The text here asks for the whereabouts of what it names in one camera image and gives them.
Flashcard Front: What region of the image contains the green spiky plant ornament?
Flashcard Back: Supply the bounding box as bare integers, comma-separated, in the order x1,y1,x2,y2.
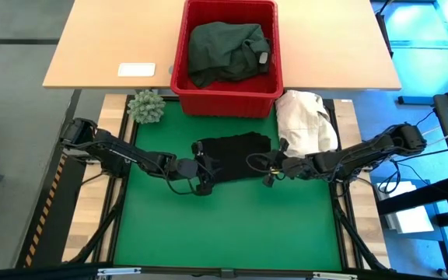
126,89,166,124

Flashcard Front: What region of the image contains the black garment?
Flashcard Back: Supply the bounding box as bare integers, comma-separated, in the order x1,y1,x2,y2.
196,131,272,184

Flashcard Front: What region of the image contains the red ribbed plastic bin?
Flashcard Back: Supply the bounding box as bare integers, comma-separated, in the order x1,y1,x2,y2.
170,0,284,119

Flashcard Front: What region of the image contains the white rectangular pad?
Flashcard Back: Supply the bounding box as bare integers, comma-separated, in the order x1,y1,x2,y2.
117,62,156,78

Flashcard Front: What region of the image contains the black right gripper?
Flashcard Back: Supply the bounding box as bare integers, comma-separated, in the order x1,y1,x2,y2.
261,138,306,188

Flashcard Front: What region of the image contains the black hazard-striped floor plate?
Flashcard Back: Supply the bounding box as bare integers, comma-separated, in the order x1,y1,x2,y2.
16,155,87,269

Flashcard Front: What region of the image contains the dark green garment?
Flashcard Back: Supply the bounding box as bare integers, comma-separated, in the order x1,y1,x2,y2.
187,22,272,89

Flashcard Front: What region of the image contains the green work mat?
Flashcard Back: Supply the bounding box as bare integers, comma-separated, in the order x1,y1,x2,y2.
68,93,390,280

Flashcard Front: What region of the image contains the white box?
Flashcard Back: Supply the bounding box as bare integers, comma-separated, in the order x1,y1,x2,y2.
379,180,436,234

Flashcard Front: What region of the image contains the beige garment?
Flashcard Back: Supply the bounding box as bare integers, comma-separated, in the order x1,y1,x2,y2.
275,89,340,159

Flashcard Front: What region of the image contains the light wooden desk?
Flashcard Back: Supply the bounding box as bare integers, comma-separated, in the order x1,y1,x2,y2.
42,0,403,91

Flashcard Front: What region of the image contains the black floor cable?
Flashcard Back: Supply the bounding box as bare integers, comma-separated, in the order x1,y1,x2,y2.
387,144,448,164

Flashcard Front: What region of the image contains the wooden side board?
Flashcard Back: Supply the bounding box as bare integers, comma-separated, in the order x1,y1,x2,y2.
62,93,128,264
332,99,390,269

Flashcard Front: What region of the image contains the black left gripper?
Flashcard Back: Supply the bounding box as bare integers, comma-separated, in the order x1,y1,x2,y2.
176,140,217,197

